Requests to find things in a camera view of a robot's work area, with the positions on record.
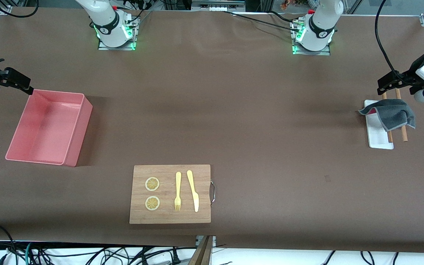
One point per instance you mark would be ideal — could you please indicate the yellow plastic knife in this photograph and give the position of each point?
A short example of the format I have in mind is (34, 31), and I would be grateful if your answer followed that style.
(193, 191)

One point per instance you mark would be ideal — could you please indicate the pink plastic bin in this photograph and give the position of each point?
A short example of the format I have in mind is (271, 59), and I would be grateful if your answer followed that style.
(50, 129)

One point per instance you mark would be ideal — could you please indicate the silver aluminium rail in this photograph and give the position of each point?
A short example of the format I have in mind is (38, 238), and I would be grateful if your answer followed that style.
(217, 5)

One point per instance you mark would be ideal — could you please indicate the white rack with wooden rods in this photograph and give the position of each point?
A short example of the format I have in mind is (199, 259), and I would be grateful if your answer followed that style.
(377, 138)

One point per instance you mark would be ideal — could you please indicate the lemon slice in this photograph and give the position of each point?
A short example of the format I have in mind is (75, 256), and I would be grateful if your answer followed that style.
(152, 203)
(152, 184)

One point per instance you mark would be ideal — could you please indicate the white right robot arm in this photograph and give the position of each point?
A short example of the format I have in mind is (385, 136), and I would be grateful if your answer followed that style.
(107, 25)

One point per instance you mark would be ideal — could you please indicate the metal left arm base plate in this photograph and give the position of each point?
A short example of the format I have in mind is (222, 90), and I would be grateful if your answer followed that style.
(322, 52)

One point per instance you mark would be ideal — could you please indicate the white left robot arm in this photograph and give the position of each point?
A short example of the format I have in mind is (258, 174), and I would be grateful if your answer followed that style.
(318, 25)

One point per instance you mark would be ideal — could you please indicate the yellow plastic fork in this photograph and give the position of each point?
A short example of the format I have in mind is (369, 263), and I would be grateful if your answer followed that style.
(178, 184)

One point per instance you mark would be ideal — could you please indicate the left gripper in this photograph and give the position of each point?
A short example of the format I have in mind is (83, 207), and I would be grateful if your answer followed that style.
(407, 77)

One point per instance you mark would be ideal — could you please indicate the wooden plank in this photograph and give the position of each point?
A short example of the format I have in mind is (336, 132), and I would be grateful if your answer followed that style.
(201, 254)

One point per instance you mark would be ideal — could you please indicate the grey microfibre cloth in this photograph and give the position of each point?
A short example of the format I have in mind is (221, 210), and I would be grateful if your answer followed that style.
(394, 114)

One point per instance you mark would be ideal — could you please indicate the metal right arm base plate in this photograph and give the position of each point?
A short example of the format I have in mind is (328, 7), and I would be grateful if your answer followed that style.
(123, 48)

